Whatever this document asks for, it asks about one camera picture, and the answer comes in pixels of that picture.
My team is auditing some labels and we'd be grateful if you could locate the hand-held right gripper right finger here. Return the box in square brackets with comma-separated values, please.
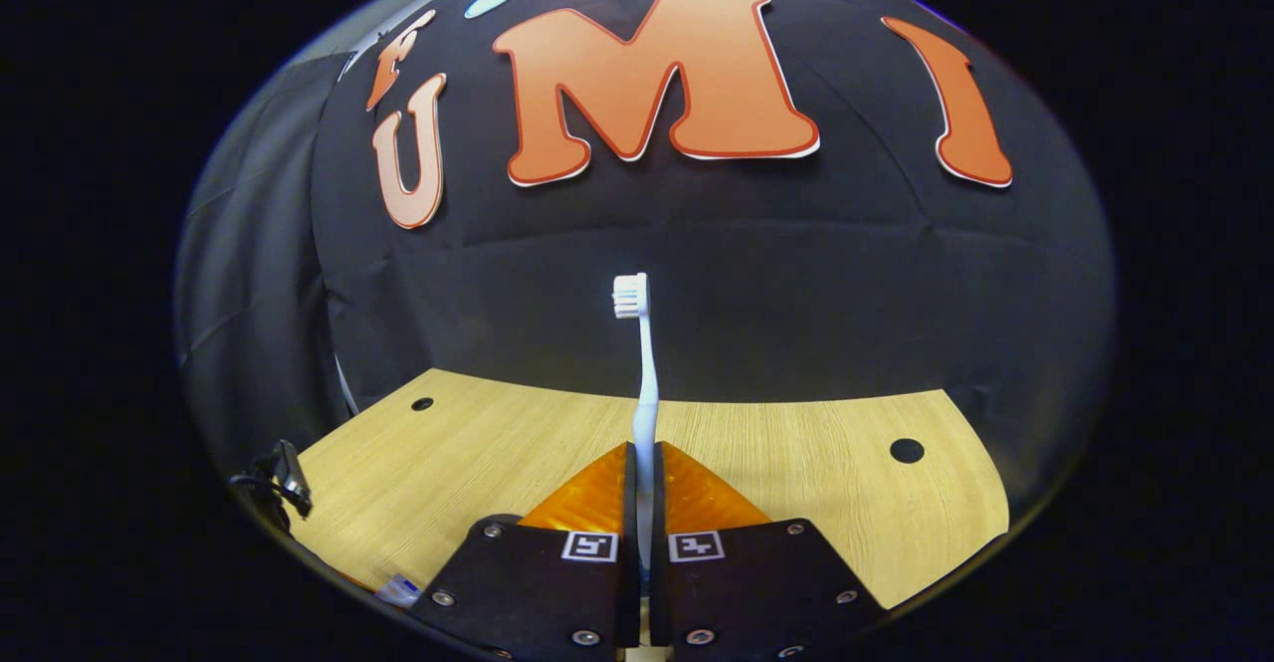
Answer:
[652, 441, 887, 662]

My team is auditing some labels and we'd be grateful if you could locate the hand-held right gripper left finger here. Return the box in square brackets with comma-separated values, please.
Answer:
[413, 441, 640, 662]

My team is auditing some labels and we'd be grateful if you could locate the white toothpaste tube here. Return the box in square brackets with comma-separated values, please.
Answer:
[376, 572, 425, 609]

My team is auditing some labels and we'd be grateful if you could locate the white toothbrush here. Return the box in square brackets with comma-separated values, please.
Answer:
[611, 273, 664, 583]

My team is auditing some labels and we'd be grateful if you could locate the wooden desktop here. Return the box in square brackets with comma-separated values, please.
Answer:
[289, 368, 1011, 662]

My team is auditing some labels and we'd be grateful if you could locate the black backdrop cloth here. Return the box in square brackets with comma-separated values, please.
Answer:
[174, 0, 1116, 504]

